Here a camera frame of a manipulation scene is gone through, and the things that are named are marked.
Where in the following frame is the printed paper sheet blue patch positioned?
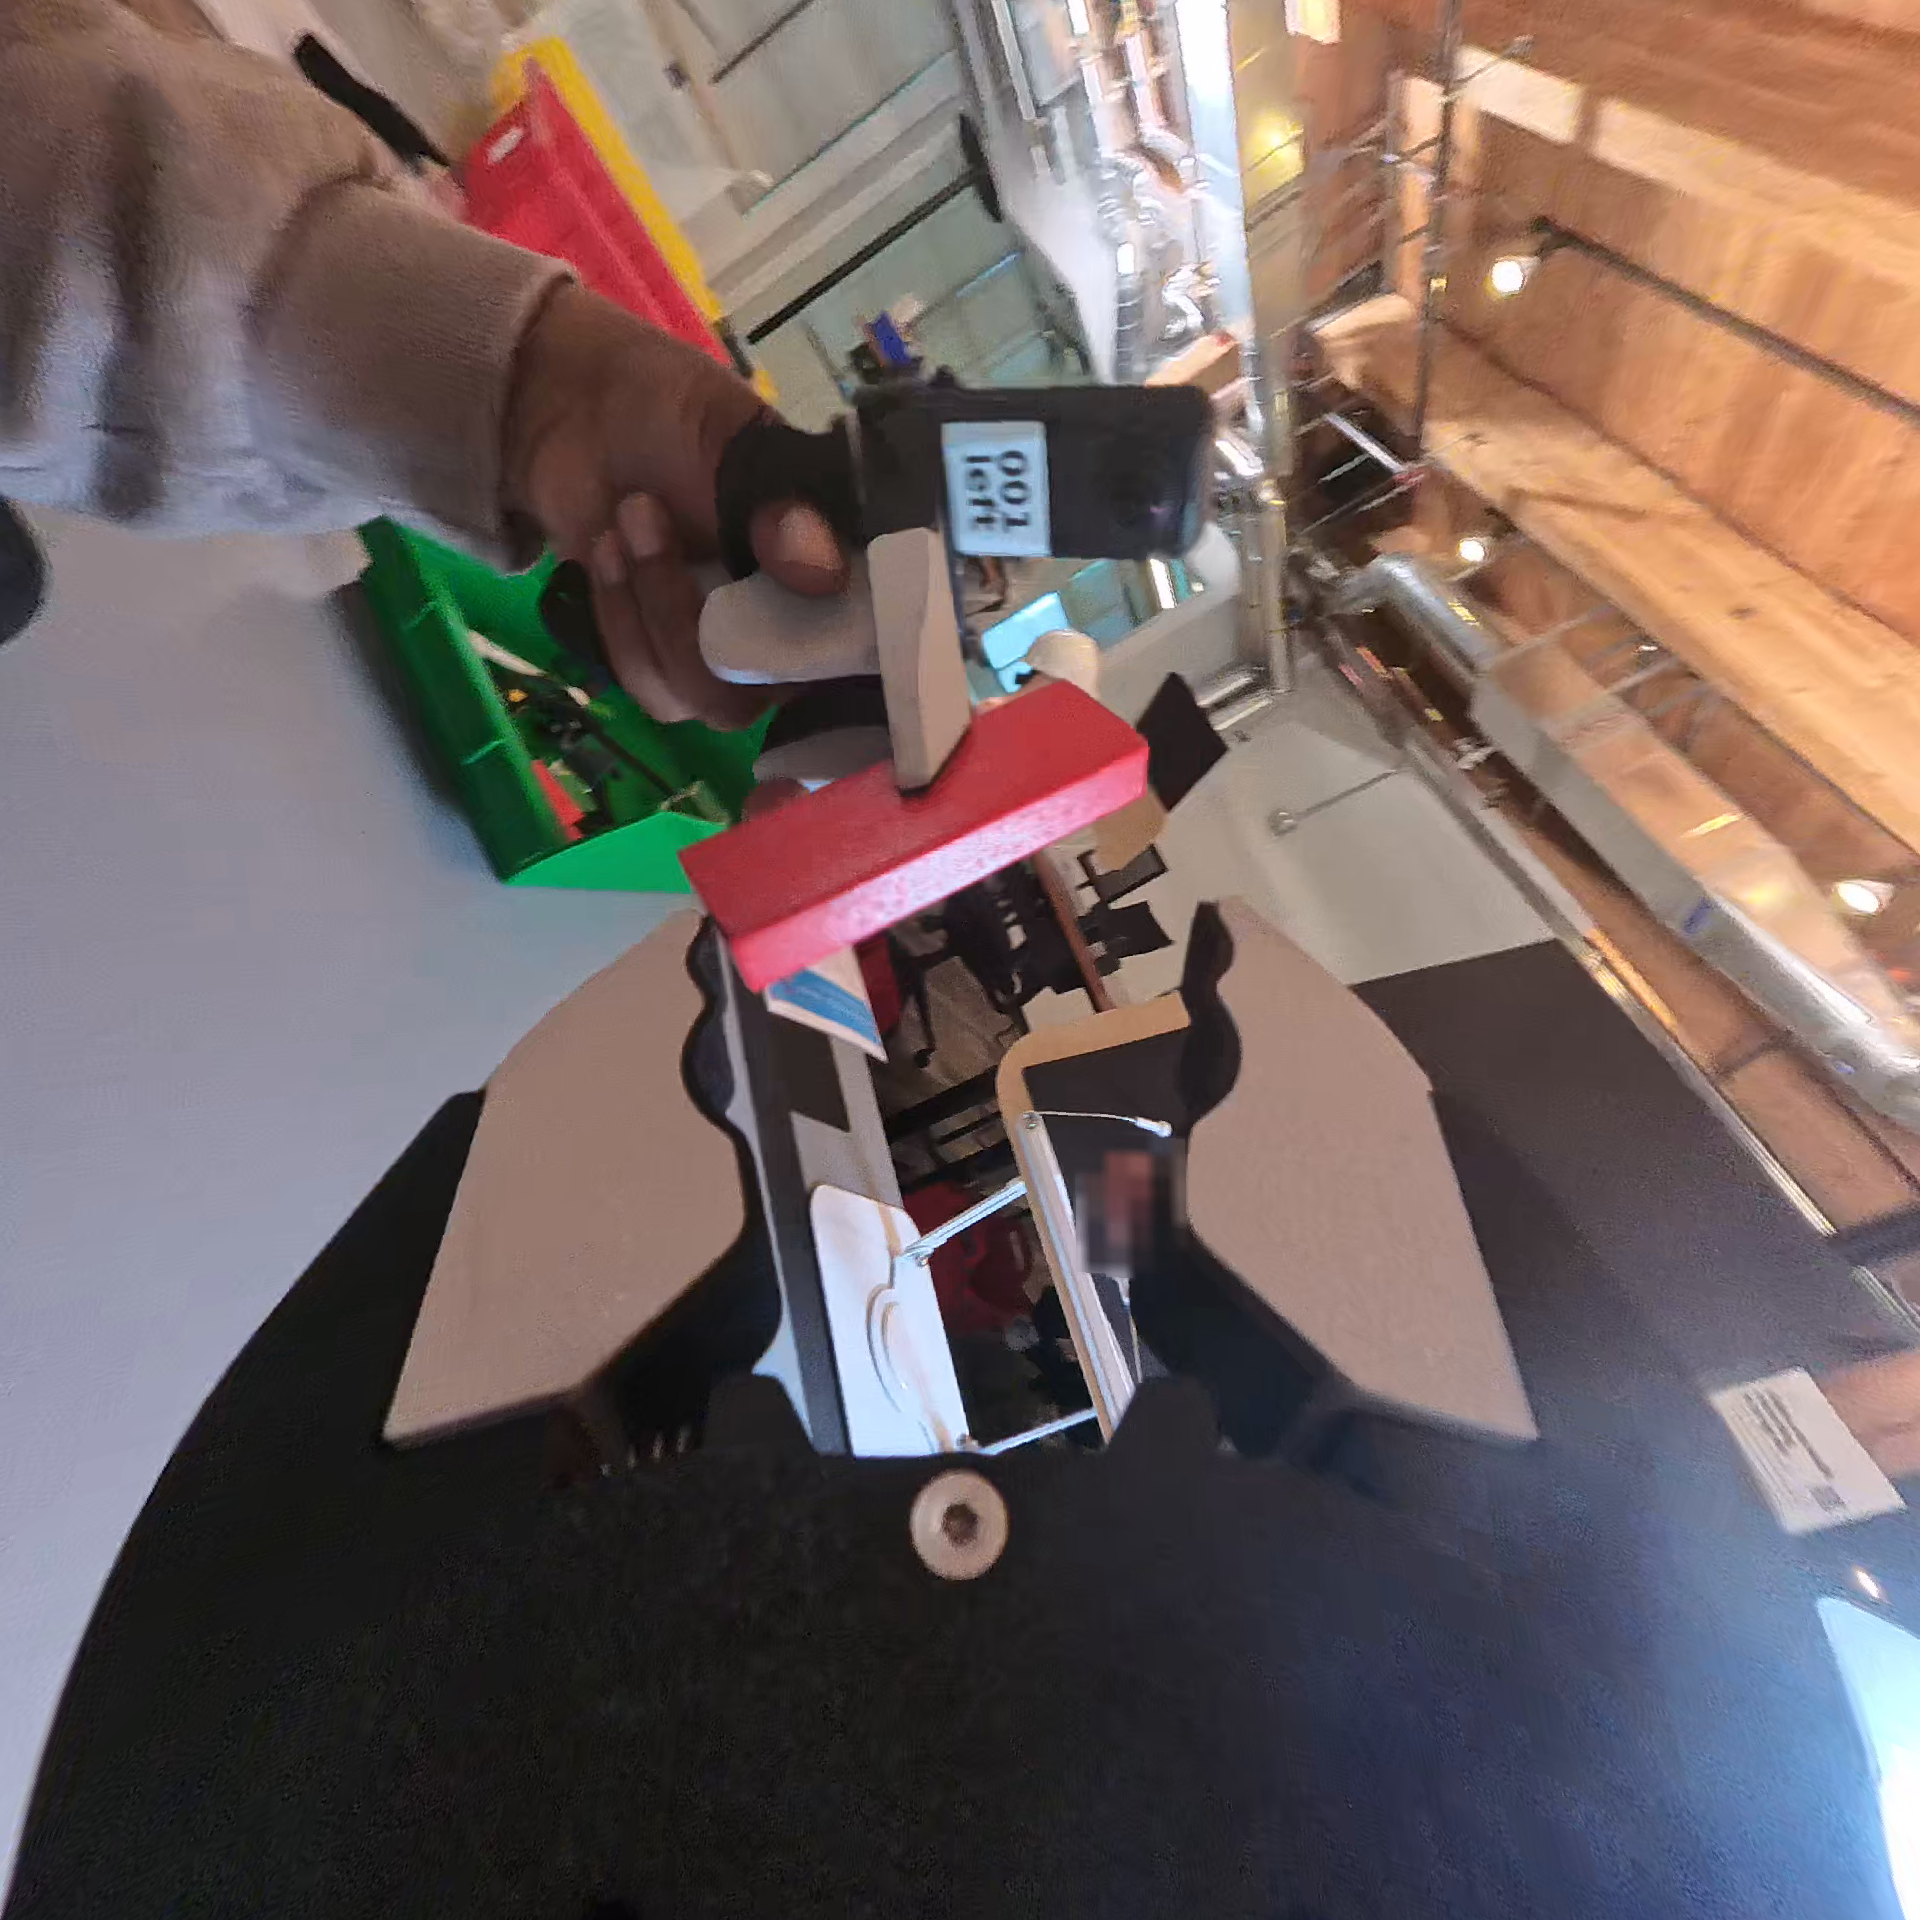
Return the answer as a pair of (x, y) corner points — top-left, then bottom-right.
(766, 950), (889, 1055)

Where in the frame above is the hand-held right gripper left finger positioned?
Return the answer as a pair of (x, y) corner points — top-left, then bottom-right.
(382, 907), (782, 1450)

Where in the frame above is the studio light panel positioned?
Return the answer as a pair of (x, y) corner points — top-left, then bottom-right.
(1812, 1592), (1920, 1920)

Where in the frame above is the black board wooden frame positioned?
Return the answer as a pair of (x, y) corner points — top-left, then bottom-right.
(996, 938), (1920, 1501)

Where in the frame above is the white board stand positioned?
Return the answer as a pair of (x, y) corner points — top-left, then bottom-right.
(808, 1107), (1186, 1461)

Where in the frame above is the white printed paper sheet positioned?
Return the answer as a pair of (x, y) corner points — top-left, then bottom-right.
(1706, 1363), (1910, 1535)

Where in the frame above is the black board tan frame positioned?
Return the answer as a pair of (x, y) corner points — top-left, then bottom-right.
(1072, 674), (1233, 867)

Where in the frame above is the black cloth piece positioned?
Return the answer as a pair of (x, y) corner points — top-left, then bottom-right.
(293, 31), (455, 170)

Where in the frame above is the red basket yellow rim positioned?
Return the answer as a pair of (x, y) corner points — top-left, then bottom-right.
(457, 37), (753, 396)

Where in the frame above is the person's left hand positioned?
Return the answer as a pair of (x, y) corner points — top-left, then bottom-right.
(502, 285), (853, 731)

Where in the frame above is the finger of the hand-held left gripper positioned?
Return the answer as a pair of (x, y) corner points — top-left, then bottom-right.
(865, 527), (981, 792)

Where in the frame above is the black office chair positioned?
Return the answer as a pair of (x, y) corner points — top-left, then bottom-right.
(900, 853), (1174, 1024)

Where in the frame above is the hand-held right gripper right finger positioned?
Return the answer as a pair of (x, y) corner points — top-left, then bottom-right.
(1177, 900), (1538, 1444)

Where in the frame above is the green plastic bin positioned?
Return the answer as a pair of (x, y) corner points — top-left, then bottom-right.
(357, 517), (777, 895)

